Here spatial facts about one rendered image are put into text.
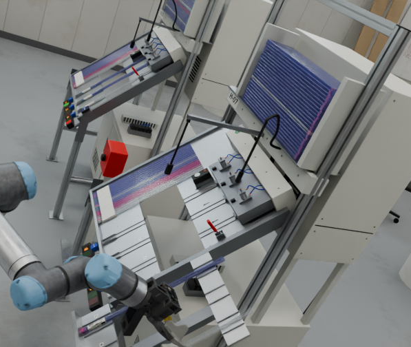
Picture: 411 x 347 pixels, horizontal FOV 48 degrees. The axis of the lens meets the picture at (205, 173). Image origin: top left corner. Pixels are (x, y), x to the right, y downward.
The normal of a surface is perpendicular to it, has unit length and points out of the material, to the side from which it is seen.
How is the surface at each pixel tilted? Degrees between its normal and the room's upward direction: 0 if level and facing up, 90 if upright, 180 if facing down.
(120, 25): 90
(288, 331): 90
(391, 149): 90
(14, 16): 90
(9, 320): 0
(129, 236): 44
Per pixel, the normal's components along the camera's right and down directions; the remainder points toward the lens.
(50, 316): 0.37, -0.82
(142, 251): -0.35, -0.71
